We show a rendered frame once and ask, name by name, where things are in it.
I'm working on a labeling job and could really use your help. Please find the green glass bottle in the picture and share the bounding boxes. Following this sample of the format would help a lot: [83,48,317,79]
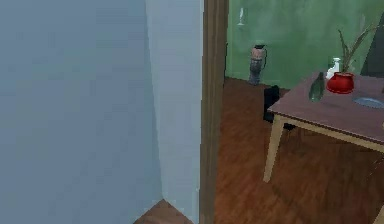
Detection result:
[308,71,326,103]

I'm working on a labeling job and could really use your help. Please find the brown wooden table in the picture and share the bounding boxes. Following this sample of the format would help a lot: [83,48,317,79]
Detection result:
[262,71,384,184]

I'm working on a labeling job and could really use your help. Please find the black bin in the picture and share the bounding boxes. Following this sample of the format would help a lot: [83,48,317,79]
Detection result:
[262,84,296,131]

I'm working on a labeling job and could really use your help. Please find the dark grey television set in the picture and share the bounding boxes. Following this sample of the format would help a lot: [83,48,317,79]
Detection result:
[359,12,384,79]

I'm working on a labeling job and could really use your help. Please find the brown wooden door frame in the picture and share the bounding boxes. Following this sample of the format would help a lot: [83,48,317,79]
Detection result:
[198,0,230,224]

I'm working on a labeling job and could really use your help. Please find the red pot house plant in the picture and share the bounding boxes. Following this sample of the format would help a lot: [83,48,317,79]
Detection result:
[325,23,379,95]

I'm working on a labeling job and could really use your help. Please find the white spray bottle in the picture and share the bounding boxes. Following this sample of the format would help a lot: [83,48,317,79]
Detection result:
[325,57,342,80]

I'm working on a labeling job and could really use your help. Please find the grey plate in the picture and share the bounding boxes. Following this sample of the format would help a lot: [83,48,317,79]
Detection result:
[352,96,384,110]

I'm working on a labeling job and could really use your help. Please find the pink and grey floor vase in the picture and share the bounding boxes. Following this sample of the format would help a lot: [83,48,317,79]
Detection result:
[247,43,269,86]

